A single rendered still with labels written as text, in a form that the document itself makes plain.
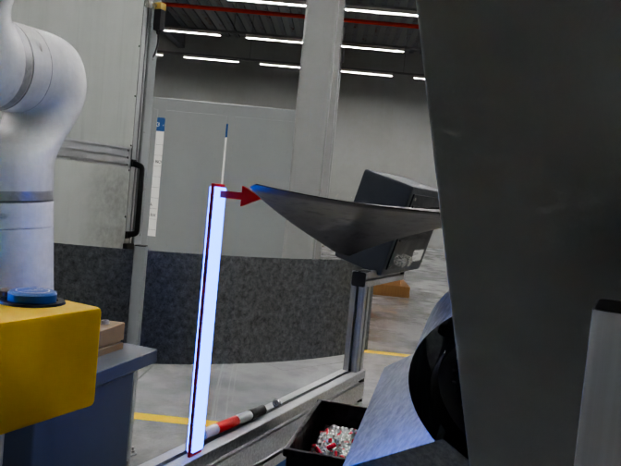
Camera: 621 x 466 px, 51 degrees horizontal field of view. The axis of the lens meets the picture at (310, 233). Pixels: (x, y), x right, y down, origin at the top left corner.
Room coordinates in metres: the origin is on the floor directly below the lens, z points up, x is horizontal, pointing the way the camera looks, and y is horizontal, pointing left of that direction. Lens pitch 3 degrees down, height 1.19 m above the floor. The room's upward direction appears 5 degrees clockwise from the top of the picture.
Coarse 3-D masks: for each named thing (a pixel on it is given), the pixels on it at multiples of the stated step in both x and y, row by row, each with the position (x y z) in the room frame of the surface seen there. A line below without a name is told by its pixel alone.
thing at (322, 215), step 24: (264, 192) 0.66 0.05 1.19; (288, 192) 0.65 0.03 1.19; (288, 216) 0.75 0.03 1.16; (312, 216) 0.73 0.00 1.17; (336, 216) 0.72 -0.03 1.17; (360, 216) 0.70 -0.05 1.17; (384, 216) 0.69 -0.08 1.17; (408, 216) 0.68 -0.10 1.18; (432, 216) 0.67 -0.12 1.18; (336, 240) 0.80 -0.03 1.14; (360, 240) 0.80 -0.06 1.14; (384, 240) 0.79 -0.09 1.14
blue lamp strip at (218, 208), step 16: (224, 208) 0.79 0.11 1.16; (208, 272) 0.78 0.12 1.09; (208, 288) 0.78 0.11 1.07; (208, 304) 0.78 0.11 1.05; (208, 320) 0.78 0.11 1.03; (208, 336) 0.79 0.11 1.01; (208, 352) 0.79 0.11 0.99; (208, 368) 0.79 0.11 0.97; (208, 384) 0.79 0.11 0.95; (192, 448) 0.78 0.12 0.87
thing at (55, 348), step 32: (0, 320) 0.49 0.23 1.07; (32, 320) 0.51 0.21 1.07; (64, 320) 0.54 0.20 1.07; (96, 320) 0.57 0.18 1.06; (0, 352) 0.48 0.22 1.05; (32, 352) 0.51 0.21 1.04; (64, 352) 0.54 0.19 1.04; (96, 352) 0.57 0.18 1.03; (0, 384) 0.49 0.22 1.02; (32, 384) 0.51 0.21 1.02; (64, 384) 0.54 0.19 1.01; (0, 416) 0.49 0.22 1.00; (32, 416) 0.51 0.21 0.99
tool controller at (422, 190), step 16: (368, 176) 1.31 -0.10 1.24; (384, 176) 1.30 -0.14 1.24; (368, 192) 1.31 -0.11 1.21; (384, 192) 1.30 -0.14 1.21; (400, 192) 1.28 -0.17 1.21; (416, 192) 1.30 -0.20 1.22; (432, 192) 1.40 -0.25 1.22; (400, 240) 1.31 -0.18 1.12; (416, 240) 1.40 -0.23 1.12; (336, 256) 1.34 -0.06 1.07; (352, 256) 1.32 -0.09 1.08; (368, 256) 1.31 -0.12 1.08; (384, 256) 1.29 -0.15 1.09; (400, 256) 1.32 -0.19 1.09; (416, 256) 1.45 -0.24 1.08; (384, 272) 1.31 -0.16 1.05
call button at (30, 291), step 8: (8, 288) 0.56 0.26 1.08; (16, 288) 0.57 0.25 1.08; (24, 288) 0.57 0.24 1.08; (32, 288) 0.57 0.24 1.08; (40, 288) 0.58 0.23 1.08; (48, 288) 0.58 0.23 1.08; (8, 296) 0.55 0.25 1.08; (16, 296) 0.55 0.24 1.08; (24, 296) 0.55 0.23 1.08; (32, 296) 0.55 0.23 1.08; (40, 296) 0.55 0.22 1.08; (48, 296) 0.56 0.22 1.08; (56, 296) 0.57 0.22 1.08
